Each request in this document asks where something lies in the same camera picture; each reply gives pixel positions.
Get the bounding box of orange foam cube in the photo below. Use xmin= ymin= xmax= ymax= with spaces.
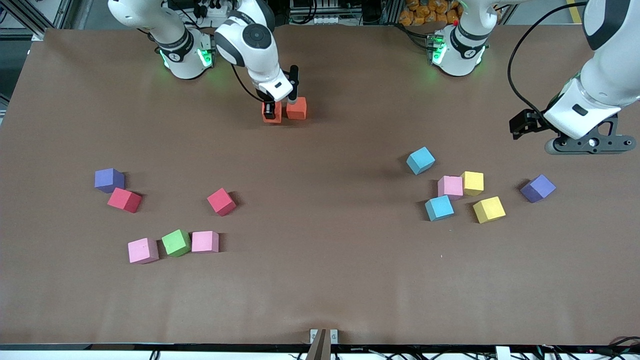
xmin=286 ymin=96 xmax=308 ymax=121
xmin=262 ymin=100 xmax=283 ymax=124

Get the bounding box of crimson red foam cube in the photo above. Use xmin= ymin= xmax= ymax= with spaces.
xmin=107 ymin=187 xmax=143 ymax=214
xmin=207 ymin=187 xmax=238 ymax=217

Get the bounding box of light blue foam cube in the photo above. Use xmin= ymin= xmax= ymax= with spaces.
xmin=425 ymin=195 xmax=455 ymax=222
xmin=406 ymin=146 xmax=436 ymax=176

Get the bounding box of pink foam cube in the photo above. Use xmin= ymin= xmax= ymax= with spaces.
xmin=437 ymin=175 xmax=464 ymax=201
xmin=127 ymin=237 xmax=160 ymax=265
xmin=191 ymin=230 xmax=220 ymax=254

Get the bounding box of purple foam cube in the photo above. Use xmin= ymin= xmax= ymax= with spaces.
xmin=94 ymin=168 xmax=126 ymax=194
xmin=520 ymin=174 xmax=557 ymax=204

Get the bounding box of yellow foam cube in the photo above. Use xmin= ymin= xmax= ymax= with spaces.
xmin=461 ymin=171 xmax=485 ymax=197
xmin=472 ymin=196 xmax=507 ymax=224

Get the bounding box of pile of orange objects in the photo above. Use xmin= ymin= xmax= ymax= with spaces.
xmin=400 ymin=0 xmax=463 ymax=27

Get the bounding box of green foam cube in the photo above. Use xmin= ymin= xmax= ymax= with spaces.
xmin=161 ymin=229 xmax=192 ymax=258

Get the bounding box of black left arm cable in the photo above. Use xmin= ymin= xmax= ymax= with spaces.
xmin=507 ymin=1 xmax=588 ymax=118

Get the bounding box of black cable bundle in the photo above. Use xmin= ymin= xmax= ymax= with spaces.
xmin=607 ymin=336 xmax=640 ymax=357

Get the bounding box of small metal bracket plate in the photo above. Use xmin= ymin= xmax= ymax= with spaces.
xmin=310 ymin=328 xmax=339 ymax=345

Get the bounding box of aluminium frame profile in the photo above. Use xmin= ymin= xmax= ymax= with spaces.
xmin=0 ymin=0 xmax=76 ymax=42

